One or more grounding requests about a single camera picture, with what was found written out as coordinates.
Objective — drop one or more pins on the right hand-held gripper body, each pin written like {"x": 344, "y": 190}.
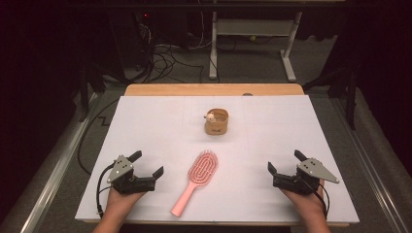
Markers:
{"x": 312, "y": 168}

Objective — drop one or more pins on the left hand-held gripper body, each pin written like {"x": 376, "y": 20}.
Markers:
{"x": 120, "y": 168}

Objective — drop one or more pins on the pink hairbrush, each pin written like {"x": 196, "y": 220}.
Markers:
{"x": 202, "y": 170}

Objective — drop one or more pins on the wooden cup with small figure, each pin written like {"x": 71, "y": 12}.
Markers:
{"x": 216, "y": 126}

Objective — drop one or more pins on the person's left hand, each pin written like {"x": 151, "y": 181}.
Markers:
{"x": 120, "y": 204}

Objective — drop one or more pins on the person's right hand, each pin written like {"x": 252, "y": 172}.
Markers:
{"x": 309, "y": 205}

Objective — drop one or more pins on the white board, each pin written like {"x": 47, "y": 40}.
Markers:
{"x": 168, "y": 129}

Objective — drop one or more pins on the black stand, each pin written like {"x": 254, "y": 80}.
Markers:
{"x": 350, "y": 87}
{"x": 89, "y": 81}

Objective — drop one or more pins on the wooden table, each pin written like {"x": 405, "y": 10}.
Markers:
{"x": 213, "y": 89}

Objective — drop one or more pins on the black computer tower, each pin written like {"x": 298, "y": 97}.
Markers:
{"x": 129, "y": 39}

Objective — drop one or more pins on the green ball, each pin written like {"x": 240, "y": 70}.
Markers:
{"x": 252, "y": 38}

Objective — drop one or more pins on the metal rail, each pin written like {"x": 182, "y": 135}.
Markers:
{"x": 58, "y": 165}
{"x": 369, "y": 161}

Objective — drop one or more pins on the white desk frame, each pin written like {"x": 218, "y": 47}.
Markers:
{"x": 252, "y": 27}

